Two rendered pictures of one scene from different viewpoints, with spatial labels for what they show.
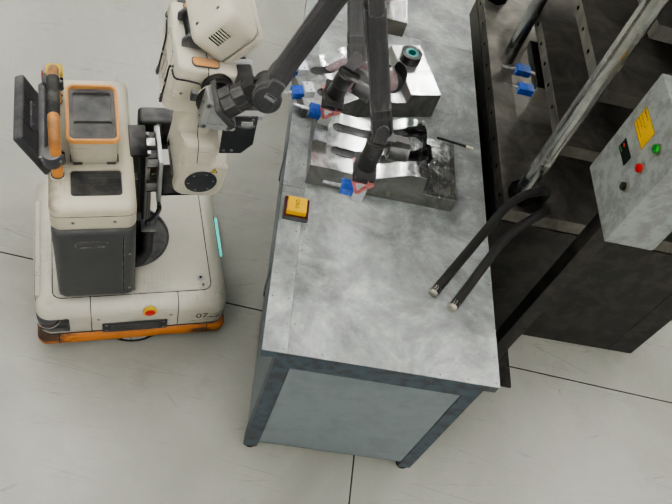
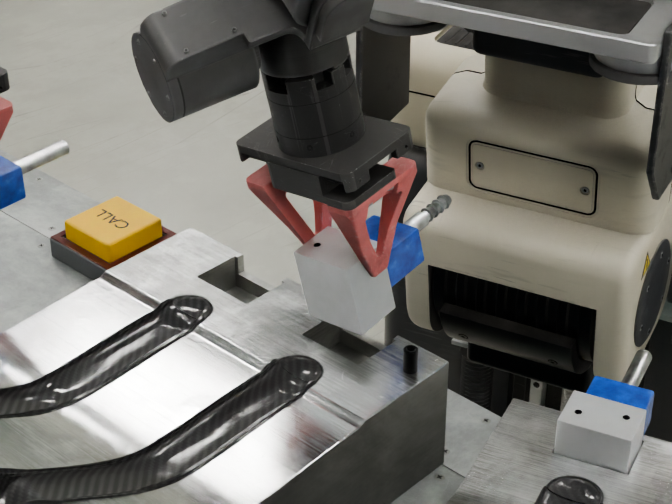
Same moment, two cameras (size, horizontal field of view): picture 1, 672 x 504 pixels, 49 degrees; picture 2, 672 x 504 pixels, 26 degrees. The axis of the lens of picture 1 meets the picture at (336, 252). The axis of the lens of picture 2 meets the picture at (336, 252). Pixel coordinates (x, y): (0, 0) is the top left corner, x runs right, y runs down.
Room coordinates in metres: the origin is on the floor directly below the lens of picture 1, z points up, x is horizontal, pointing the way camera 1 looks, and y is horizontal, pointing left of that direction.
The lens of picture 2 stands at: (2.47, -0.24, 1.48)
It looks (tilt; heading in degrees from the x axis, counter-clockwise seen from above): 32 degrees down; 148
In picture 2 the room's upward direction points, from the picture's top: straight up
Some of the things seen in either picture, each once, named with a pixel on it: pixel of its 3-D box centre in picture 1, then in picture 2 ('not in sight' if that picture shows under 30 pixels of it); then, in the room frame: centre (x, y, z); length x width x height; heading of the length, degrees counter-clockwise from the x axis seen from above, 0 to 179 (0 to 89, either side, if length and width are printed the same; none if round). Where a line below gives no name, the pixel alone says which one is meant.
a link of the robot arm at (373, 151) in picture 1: (376, 147); not in sight; (1.53, 0.01, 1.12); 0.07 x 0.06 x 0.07; 108
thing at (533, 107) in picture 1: (582, 93); not in sight; (2.51, -0.66, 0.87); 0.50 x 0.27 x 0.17; 105
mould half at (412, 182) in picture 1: (385, 155); (38, 479); (1.78, -0.03, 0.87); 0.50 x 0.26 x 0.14; 105
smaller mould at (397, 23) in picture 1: (381, 12); not in sight; (2.55, 0.20, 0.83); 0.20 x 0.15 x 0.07; 105
